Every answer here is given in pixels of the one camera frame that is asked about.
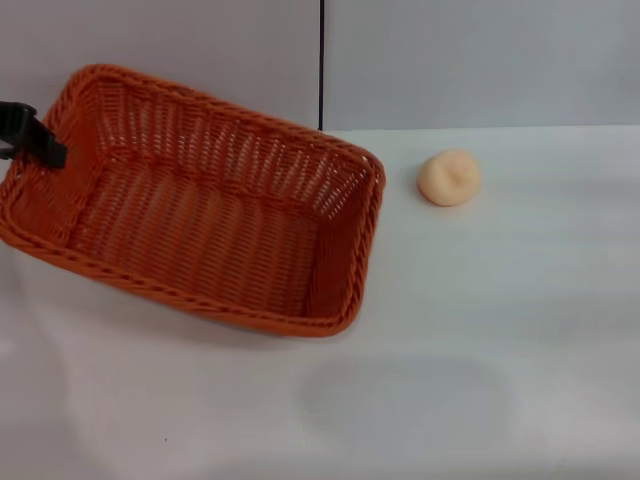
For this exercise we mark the pale peach round bun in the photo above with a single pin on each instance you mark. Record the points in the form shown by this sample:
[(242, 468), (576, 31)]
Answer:
[(448, 178)]

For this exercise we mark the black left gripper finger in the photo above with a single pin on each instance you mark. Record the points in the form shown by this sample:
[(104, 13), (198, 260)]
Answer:
[(35, 137)]

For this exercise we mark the orange woven plastic basket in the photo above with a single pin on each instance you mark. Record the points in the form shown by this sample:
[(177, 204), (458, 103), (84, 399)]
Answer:
[(200, 235)]

